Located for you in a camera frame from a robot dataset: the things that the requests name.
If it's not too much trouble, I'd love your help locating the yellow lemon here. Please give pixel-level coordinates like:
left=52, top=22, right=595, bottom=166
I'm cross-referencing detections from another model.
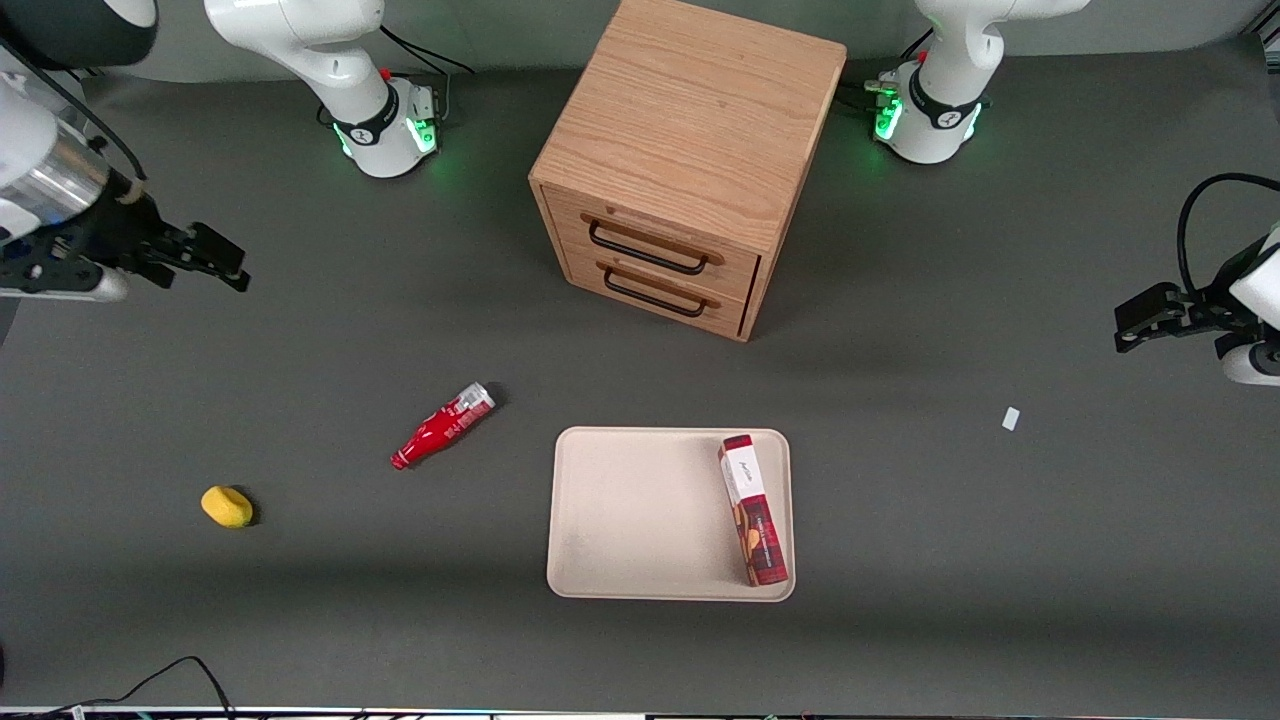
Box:
left=200, top=485, right=255, bottom=530

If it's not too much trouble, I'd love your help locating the wooden drawer cabinet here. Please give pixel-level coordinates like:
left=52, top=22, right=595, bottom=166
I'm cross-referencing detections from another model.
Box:
left=528, top=0, right=849, bottom=344

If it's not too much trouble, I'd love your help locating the black cable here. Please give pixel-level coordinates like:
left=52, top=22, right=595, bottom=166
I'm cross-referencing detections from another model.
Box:
left=378, top=24, right=477, bottom=127
left=0, top=45, right=150, bottom=184
left=28, top=655, right=237, bottom=720
left=1176, top=172, right=1280, bottom=297

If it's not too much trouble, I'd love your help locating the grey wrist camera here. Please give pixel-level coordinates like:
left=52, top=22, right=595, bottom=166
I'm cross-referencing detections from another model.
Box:
left=1214, top=334, right=1280, bottom=389
left=0, top=264, right=131, bottom=303

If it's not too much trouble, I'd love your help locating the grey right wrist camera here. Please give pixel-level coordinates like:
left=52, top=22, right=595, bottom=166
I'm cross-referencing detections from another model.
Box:
left=0, top=264, right=131, bottom=303

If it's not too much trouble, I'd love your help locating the black drawer handle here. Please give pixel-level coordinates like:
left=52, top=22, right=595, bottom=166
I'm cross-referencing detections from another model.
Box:
left=602, top=266, right=711, bottom=320
left=587, top=219, right=713, bottom=277

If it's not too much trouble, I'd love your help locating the wooden drawer front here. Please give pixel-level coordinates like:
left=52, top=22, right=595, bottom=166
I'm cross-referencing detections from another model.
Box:
left=560, top=248, right=753, bottom=338
left=543, top=184, right=763, bottom=303

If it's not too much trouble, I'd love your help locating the red tartan shortbread box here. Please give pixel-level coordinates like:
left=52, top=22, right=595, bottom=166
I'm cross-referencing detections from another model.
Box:
left=717, top=434, right=792, bottom=589

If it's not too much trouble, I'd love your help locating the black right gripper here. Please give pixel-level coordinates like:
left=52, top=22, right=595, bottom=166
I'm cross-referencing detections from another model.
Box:
left=85, top=180, right=252, bottom=294

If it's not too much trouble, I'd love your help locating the red coke bottle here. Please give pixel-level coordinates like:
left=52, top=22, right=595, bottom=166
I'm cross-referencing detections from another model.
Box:
left=390, top=381, right=498, bottom=472

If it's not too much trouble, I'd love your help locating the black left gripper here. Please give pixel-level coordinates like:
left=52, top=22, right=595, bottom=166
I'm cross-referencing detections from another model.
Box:
left=1114, top=283, right=1253, bottom=355

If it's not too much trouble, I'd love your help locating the beige plastic tray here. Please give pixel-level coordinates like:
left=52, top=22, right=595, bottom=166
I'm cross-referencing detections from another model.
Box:
left=546, top=426, right=798, bottom=604

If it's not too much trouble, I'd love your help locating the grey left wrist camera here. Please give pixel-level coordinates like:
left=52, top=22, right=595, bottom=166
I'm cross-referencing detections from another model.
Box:
left=1214, top=334, right=1280, bottom=389

